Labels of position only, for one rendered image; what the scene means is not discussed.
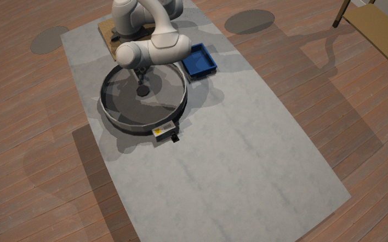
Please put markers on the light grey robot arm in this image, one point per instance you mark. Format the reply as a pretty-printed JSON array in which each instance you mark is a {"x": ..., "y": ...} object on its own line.
[{"x": 166, "y": 46}]

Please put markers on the blue crate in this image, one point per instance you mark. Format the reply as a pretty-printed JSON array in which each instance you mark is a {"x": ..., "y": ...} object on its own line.
[{"x": 199, "y": 63}]

